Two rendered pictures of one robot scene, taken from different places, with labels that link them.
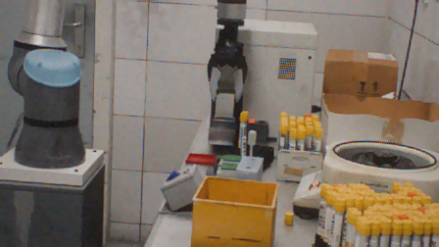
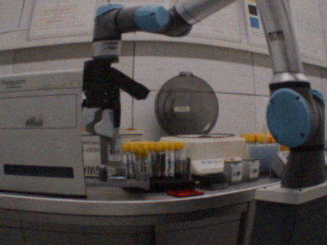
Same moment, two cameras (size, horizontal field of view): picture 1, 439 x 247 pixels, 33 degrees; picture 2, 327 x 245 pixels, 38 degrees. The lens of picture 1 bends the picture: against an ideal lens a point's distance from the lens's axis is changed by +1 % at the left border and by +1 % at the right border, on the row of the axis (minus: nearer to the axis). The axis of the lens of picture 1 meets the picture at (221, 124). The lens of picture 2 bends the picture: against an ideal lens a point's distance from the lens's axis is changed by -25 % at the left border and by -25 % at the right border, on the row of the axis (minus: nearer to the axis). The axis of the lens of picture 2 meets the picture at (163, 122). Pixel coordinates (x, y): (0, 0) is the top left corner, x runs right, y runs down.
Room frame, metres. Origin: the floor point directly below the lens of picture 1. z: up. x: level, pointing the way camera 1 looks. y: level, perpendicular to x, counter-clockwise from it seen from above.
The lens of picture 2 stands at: (2.48, 1.24, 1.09)
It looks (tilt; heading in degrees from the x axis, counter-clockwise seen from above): 2 degrees down; 240
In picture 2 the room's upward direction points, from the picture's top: straight up
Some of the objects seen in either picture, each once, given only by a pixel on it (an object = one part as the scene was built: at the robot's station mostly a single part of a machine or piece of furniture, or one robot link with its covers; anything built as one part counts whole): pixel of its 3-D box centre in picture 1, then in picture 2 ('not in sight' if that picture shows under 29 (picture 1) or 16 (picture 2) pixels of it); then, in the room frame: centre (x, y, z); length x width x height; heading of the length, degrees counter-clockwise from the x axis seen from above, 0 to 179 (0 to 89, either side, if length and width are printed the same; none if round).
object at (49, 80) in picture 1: (51, 83); (307, 116); (1.57, 0.37, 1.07); 0.13 x 0.12 x 0.14; 28
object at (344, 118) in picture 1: (379, 134); (88, 152); (1.79, -0.39, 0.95); 0.29 x 0.25 x 0.15; 87
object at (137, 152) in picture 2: (251, 140); (158, 169); (1.73, -0.08, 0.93); 0.17 x 0.09 x 0.11; 165
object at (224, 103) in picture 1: (224, 104); (111, 152); (1.89, -0.01, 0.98); 0.05 x 0.04 x 0.06; 87
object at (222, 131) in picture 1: (223, 125); (104, 178); (1.91, -0.01, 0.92); 0.21 x 0.07 x 0.05; 177
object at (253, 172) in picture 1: (248, 188); (263, 160); (1.37, -0.06, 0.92); 0.10 x 0.07 x 0.10; 171
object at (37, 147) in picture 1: (51, 136); (306, 164); (1.57, 0.37, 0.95); 0.15 x 0.15 x 0.10
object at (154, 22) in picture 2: not in sight; (145, 18); (1.85, 0.07, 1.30); 0.11 x 0.11 x 0.08; 28
